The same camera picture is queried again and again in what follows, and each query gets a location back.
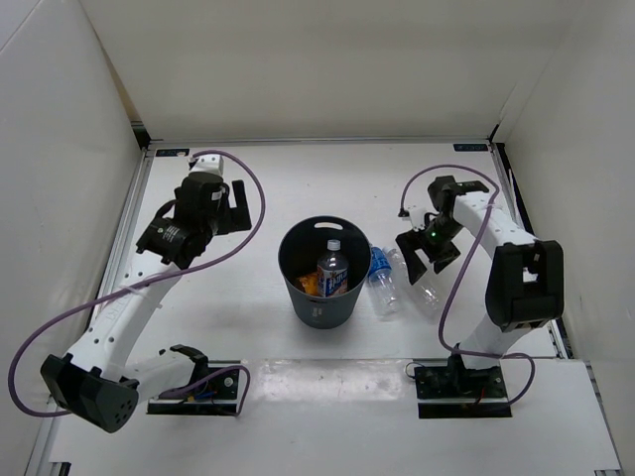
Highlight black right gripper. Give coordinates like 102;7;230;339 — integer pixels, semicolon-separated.
396;217;464;285

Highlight clear unlabelled plastic bottle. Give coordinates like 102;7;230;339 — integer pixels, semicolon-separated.
386;248;441;320

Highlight clear bottle blue label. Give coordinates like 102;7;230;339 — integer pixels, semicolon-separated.
367;245;399;318

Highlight orange juice bottle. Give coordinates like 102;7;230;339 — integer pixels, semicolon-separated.
296;272;320;297

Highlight clear bottle white red label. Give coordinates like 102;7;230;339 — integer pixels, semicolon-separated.
317;239;349;298

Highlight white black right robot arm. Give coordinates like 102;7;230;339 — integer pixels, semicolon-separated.
396;176;565;397

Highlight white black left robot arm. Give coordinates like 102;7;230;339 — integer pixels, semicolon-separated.
41;172;251;433

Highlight dark grey plastic bin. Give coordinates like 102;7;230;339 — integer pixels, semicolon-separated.
278;215;371;329

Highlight dark logo sticker left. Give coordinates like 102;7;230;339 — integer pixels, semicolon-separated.
155;149;190;158

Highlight dark logo sticker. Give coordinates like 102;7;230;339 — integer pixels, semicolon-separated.
452;143;489;153
155;149;190;158

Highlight dark logo sticker right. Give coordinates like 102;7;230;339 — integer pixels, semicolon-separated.
452;143;489;153

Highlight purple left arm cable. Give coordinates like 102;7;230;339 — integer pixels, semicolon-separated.
8;149;268;417

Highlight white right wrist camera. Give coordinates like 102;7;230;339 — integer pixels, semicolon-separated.
398;207;436;232

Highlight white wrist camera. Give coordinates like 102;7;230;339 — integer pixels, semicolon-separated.
398;207;436;232
189;154;224;178

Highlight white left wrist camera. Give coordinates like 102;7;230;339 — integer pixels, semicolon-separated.
189;154;224;178

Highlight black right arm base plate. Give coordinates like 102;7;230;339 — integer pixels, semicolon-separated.
414;366;512;419

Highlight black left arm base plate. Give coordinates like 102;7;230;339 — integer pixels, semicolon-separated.
146;362;251;417

